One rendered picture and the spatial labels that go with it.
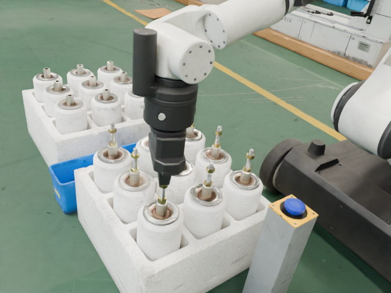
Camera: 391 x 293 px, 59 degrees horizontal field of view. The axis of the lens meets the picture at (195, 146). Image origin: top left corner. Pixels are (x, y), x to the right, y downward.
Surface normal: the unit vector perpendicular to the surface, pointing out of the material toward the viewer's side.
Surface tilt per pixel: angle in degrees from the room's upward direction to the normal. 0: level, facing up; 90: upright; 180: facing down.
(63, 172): 88
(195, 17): 104
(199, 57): 90
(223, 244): 90
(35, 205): 0
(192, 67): 90
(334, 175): 0
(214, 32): 110
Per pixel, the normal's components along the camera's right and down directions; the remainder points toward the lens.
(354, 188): 0.11, -0.84
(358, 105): -0.66, -0.24
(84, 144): 0.58, 0.49
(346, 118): -0.84, 0.25
